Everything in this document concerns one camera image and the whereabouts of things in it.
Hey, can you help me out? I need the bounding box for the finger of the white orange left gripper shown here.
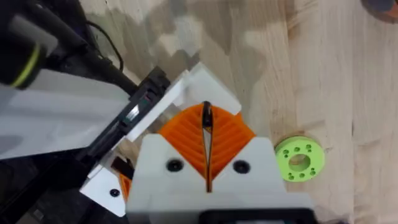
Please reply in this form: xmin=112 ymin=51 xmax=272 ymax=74
xmin=175 ymin=61 xmax=243 ymax=116

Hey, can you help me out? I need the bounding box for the white orange right gripper right finger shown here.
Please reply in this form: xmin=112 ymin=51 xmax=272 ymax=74
xmin=210 ymin=104 xmax=294 ymax=203

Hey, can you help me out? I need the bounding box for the white orange right gripper left finger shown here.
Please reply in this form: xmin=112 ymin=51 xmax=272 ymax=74
xmin=126 ymin=103 xmax=209 ymax=203

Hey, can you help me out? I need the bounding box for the green disc with holes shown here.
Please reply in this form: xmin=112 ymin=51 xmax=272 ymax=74
xmin=274 ymin=135 xmax=326 ymax=184

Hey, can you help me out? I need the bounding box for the orange toy tub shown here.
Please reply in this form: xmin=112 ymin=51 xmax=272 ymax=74
xmin=360 ymin=0 xmax=398 ymax=24

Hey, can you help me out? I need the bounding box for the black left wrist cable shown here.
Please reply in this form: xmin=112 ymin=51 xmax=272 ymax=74
xmin=77 ymin=20 xmax=139 ymax=94

